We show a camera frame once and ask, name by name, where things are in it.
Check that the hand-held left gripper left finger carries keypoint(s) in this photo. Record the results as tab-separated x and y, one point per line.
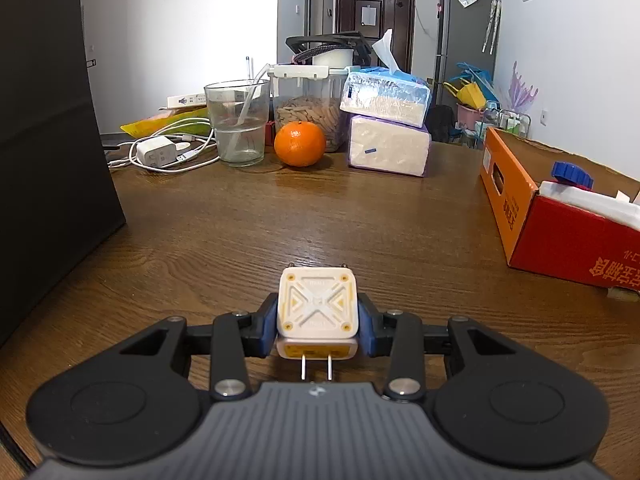
267	325

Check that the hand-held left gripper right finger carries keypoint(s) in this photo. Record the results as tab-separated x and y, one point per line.
366	330

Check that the cream plug adapter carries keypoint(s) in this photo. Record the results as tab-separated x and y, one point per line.
317	310

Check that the orange cardboard box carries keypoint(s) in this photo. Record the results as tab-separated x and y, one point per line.
515	200

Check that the clear glass cup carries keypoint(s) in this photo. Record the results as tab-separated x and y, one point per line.
235	145

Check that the orange fruit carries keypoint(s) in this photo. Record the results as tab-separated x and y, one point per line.
299	144

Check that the purple tissue pack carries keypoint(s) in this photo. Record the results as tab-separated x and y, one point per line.
390	145

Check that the white charger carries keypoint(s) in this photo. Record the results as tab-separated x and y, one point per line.
157	152

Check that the clear drinking straw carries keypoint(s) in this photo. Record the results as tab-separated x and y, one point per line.
245	110

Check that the clear food container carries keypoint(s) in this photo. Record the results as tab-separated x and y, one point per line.
305	110

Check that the yellow flat packet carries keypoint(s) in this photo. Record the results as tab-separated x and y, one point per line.
145	125

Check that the pink bucket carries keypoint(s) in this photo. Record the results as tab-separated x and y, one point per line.
470	117

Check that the blue tissue pack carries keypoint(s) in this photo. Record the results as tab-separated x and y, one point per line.
385	92

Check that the white flat box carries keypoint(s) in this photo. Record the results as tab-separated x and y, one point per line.
185	101

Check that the white utility cart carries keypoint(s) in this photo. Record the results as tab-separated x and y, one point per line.
505	122

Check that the yellow bag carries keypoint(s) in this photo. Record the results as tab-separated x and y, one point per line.
470	95

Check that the blue ridged lid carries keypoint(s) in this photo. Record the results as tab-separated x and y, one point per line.
572	174

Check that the white plastic container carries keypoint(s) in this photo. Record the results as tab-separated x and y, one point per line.
590	200

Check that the white bowl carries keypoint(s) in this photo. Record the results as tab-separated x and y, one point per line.
332	56

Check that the blue folded rack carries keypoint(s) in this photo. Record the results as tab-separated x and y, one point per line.
472	71

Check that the black monitor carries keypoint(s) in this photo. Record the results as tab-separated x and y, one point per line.
50	135

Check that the grey refrigerator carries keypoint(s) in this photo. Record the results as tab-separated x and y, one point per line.
460	35

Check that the brown entrance door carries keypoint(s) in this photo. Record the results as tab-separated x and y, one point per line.
350	10

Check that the white folded umbrella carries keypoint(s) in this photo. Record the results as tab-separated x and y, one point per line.
492	20

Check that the purple wall decoration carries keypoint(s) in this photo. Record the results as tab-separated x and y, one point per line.
520	90

